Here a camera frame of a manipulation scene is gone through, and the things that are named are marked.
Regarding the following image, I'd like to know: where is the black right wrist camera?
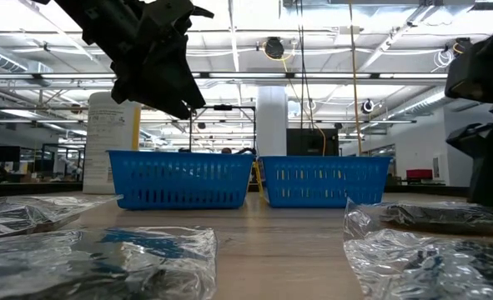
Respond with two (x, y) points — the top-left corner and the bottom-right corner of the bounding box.
(444, 31), (493, 104)

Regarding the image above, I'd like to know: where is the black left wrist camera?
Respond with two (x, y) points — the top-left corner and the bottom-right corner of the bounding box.
(139, 0), (215, 41)

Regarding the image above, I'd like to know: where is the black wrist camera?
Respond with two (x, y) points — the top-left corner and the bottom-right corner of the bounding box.
(139, 0), (215, 41)
(444, 31), (493, 104)

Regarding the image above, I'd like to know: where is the bagged dark blue sachet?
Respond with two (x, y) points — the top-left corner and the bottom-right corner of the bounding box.
(0, 225), (219, 300)

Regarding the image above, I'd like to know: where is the white round pillar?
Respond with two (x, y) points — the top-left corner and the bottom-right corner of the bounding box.
(255, 85), (289, 158)

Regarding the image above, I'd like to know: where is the white wipes canister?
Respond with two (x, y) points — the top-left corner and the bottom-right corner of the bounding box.
(82, 91), (143, 195)

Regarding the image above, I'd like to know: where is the black monitor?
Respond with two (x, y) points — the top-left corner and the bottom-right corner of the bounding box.
(0, 145), (22, 163)

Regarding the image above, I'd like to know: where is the black cabinet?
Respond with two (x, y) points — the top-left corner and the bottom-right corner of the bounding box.
(286, 127), (340, 158)

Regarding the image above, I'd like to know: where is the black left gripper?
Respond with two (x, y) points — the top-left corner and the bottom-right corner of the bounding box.
(53, 0), (208, 121)

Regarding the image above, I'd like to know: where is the blue slotted plastic basket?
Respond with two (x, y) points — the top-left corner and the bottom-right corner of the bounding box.
(259, 155), (394, 209)
(107, 149), (257, 211)

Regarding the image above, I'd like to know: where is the dark workbench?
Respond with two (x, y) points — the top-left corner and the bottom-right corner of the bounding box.
(0, 181), (84, 199)

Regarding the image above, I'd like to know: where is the yellow hanging strap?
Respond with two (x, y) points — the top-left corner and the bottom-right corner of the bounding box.
(347, 0), (363, 158)

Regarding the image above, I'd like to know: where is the grey ceiling air duct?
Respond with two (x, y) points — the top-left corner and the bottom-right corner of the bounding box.
(0, 39), (54, 88)

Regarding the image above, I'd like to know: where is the black metal frame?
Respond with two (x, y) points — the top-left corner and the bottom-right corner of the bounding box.
(189, 103), (258, 153)

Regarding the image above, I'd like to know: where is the far left clear plastic bag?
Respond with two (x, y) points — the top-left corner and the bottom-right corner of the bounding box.
(0, 192), (125, 242)

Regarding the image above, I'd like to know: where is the red box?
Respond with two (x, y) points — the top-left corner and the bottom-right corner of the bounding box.
(405, 167), (434, 182)

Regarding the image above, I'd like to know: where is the clear bag with dark contents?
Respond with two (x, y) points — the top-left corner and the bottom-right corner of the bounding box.
(342, 197), (493, 300)

